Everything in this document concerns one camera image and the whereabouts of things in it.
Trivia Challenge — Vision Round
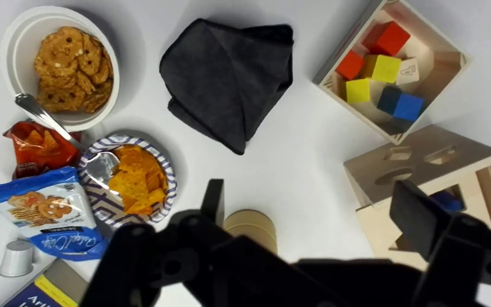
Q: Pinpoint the white bowl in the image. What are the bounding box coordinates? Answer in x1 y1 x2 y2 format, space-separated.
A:
0 5 121 132

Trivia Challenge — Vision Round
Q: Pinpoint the blue yellow book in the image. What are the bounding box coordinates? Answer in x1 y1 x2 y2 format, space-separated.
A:
0 258 91 307

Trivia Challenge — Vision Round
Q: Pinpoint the wooden shape sorter box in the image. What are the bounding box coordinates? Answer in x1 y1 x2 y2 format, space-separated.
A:
343 125 491 272

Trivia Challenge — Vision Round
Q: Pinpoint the white coffee capsule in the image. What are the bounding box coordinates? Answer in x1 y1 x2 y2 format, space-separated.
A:
0 239 35 278

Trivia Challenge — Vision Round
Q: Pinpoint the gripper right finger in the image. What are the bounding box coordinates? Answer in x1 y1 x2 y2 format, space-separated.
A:
389 180 491 307

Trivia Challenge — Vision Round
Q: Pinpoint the small red block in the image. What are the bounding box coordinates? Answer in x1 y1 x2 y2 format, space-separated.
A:
335 50 366 81

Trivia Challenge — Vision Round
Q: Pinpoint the open wooden toy box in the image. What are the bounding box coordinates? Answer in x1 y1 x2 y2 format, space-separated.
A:
312 0 473 146

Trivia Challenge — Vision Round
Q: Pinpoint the large red block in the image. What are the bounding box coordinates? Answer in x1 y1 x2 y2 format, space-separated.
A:
362 20 411 57

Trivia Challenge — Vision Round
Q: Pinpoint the blue block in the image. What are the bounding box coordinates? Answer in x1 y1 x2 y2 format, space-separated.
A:
376 87 425 122
430 190 466 213

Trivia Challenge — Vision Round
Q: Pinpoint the red chip bag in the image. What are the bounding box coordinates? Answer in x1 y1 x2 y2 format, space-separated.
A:
3 122 82 180

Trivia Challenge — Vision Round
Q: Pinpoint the small yellow block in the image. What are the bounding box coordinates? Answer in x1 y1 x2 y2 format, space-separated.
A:
345 78 371 104

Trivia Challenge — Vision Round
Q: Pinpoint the large yellow block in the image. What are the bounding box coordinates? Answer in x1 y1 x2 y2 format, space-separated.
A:
361 54 402 84

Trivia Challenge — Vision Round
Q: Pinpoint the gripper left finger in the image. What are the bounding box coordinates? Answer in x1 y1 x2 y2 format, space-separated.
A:
79 179 301 307

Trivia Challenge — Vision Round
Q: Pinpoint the white printed block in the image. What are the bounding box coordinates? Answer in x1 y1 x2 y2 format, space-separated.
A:
396 58 420 85

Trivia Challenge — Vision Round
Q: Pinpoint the metal spoon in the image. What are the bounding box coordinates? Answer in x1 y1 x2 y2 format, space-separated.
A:
14 93 121 185

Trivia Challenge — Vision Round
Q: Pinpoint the heap of orange tortilla chips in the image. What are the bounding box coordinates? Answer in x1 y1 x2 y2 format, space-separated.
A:
108 145 168 215

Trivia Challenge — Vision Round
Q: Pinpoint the blue patterned paper bowl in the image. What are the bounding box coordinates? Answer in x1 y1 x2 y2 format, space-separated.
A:
77 134 178 229

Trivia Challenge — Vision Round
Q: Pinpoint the dark grey cloth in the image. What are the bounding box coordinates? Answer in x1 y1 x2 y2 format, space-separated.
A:
159 18 295 156

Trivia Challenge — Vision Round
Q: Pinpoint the blue white pretzel bag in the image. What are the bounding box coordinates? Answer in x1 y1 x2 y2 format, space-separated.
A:
0 166 110 262

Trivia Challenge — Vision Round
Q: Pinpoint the wooden cylinder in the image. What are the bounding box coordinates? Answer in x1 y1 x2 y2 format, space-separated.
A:
223 209 278 255

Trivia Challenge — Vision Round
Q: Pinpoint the heap of pretzel crisps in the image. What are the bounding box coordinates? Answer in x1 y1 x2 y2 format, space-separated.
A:
34 26 114 114

